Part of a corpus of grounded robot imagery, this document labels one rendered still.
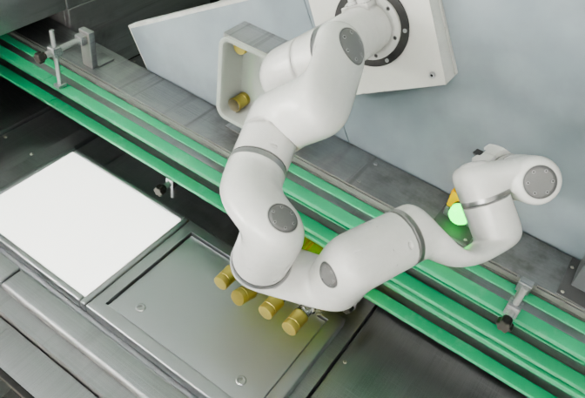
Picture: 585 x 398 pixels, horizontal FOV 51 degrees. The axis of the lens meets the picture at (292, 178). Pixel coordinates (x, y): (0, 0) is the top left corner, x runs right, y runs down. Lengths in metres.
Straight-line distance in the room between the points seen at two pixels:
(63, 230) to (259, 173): 0.87
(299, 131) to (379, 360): 0.73
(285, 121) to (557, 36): 0.52
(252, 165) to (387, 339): 0.76
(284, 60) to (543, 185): 0.43
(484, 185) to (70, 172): 1.14
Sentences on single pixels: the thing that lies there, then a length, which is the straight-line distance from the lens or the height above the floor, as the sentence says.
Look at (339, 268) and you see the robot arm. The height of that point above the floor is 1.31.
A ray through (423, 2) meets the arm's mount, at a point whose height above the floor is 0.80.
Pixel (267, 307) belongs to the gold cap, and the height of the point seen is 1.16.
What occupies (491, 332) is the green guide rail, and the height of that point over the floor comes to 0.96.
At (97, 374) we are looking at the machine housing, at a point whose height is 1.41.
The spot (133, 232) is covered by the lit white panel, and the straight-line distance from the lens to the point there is 1.56.
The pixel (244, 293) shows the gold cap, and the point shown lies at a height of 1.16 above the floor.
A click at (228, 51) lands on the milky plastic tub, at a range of 1.44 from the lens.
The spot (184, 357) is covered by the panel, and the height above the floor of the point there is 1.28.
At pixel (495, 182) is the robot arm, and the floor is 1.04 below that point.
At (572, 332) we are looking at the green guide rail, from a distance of 1.26.
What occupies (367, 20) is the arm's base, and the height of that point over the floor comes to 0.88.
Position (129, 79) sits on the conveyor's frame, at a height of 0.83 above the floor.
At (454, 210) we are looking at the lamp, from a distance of 1.27.
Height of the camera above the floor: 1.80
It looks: 41 degrees down
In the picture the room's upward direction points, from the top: 132 degrees counter-clockwise
